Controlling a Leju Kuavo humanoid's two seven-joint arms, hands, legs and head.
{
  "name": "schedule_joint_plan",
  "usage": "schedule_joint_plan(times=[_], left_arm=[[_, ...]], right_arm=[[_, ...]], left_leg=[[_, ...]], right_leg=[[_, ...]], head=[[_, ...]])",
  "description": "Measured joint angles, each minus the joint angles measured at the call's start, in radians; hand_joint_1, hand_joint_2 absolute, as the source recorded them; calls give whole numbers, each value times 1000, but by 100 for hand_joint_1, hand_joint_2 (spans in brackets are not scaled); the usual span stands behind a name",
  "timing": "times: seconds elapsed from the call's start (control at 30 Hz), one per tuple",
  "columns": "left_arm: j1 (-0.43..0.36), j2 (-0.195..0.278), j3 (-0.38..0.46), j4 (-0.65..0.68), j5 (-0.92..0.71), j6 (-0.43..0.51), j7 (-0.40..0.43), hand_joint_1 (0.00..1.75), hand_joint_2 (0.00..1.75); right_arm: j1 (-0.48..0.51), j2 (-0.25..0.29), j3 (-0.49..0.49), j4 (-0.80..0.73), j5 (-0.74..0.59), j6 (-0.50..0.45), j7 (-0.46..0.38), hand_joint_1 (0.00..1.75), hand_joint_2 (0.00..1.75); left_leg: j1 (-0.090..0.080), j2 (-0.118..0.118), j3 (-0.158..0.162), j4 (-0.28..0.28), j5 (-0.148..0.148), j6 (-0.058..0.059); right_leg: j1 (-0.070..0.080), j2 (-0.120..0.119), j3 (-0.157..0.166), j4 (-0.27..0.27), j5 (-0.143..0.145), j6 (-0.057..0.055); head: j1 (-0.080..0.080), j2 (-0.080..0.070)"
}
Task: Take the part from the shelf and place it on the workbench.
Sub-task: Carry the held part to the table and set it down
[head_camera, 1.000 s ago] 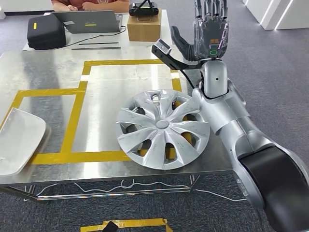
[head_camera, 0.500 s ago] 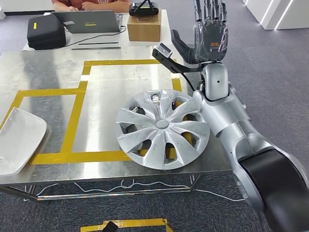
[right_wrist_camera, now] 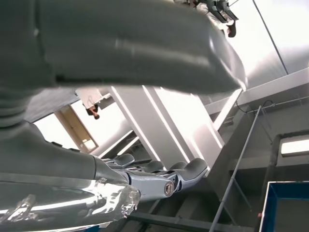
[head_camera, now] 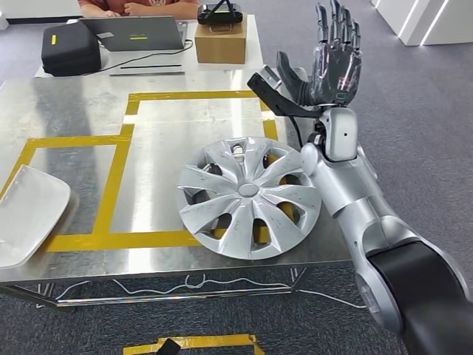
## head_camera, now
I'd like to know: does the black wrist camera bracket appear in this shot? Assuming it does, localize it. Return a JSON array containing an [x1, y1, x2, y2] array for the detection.
[[247, 73, 325, 148]]

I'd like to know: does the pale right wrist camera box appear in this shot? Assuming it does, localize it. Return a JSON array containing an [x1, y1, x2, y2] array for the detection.
[[258, 64, 284, 92]]

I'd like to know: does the silver plastic hubcap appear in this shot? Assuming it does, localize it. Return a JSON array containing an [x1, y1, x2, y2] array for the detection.
[[174, 136, 323, 262]]

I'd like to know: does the person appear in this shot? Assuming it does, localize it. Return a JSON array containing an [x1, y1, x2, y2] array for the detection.
[[78, 0, 200, 21]]

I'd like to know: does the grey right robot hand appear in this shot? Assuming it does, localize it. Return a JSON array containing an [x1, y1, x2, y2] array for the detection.
[[275, 0, 363, 108]]

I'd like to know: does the black laptop cable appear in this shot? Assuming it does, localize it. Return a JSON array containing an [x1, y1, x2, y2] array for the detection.
[[79, 38, 194, 78]]

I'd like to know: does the grey open laptop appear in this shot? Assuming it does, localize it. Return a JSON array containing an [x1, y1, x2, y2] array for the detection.
[[80, 16, 186, 53]]

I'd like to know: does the white side table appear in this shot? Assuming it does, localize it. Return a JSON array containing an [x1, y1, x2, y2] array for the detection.
[[35, 13, 264, 79]]

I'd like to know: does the steel workbench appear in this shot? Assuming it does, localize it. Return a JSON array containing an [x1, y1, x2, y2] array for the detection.
[[0, 68, 354, 311]]

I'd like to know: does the black controller with antennas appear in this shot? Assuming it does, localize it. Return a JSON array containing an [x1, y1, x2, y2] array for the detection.
[[196, 0, 244, 25]]

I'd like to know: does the brown cardboard box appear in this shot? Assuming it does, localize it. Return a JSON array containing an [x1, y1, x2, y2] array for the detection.
[[194, 13, 247, 65]]

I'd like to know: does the black case with yellow label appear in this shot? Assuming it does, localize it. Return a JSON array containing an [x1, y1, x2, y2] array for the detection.
[[40, 21, 102, 78]]

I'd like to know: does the black robot left foot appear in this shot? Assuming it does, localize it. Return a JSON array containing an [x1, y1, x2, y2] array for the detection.
[[157, 338, 182, 355]]

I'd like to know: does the white lit partition block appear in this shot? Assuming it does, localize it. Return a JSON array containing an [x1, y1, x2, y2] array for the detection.
[[371, 0, 473, 47]]

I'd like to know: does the white curved plastic panel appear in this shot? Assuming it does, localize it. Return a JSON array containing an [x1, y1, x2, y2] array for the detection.
[[0, 165, 72, 271]]

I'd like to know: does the silver flat closed device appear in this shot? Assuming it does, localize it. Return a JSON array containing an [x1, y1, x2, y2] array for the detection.
[[109, 64, 185, 78]]

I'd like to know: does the white floor cable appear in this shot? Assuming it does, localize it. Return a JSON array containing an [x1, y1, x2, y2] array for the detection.
[[37, 274, 367, 311]]

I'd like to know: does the dark blue floor mat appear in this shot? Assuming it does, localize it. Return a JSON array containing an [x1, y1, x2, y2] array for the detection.
[[0, 74, 425, 355]]

